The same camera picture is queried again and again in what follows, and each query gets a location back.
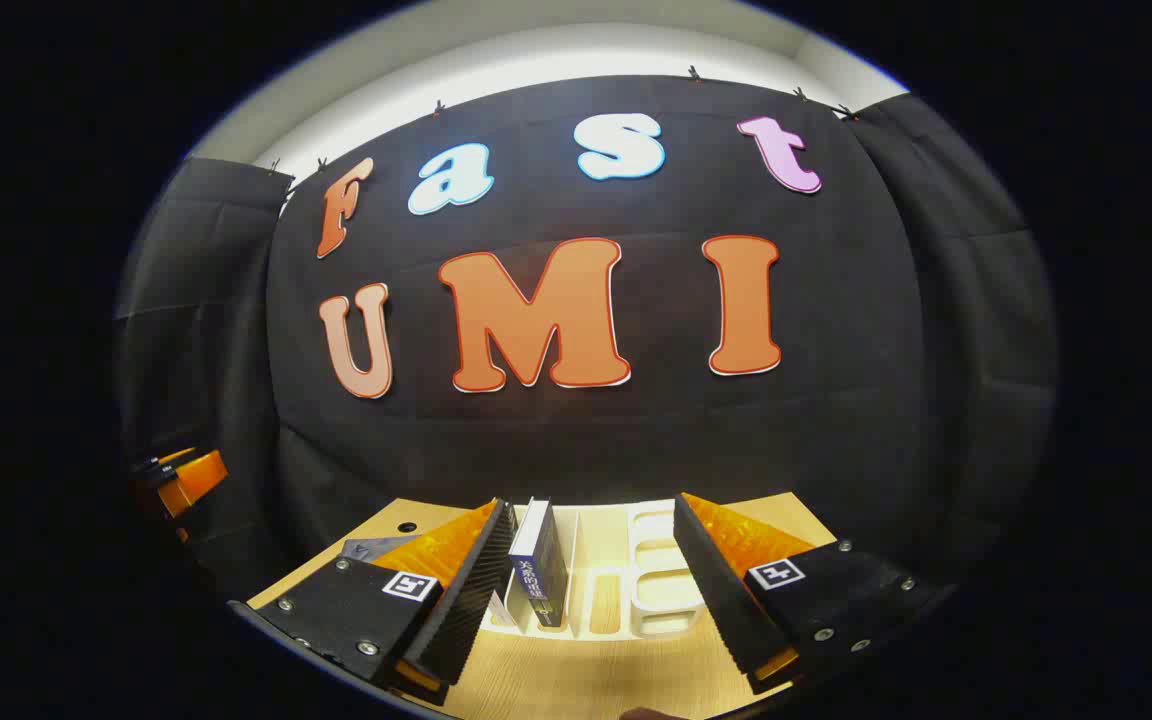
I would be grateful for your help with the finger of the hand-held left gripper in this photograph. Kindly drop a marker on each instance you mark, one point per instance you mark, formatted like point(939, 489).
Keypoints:
point(198, 478)

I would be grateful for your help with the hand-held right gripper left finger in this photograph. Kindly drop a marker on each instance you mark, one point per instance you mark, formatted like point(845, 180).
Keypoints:
point(466, 600)

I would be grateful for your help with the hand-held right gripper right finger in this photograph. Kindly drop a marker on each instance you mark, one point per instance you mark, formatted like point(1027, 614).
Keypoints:
point(711, 590)

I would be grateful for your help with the white bookshelf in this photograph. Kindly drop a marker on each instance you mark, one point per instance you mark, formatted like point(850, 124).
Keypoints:
point(656, 600)

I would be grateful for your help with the blue cover book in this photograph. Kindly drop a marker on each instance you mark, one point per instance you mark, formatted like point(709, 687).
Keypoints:
point(536, 570)

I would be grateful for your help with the grey schoolbag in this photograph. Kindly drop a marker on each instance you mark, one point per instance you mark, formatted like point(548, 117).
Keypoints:
point(371, 549)

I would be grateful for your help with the black backdrop cloth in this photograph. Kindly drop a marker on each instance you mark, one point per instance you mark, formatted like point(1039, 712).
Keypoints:
point(636, 440)

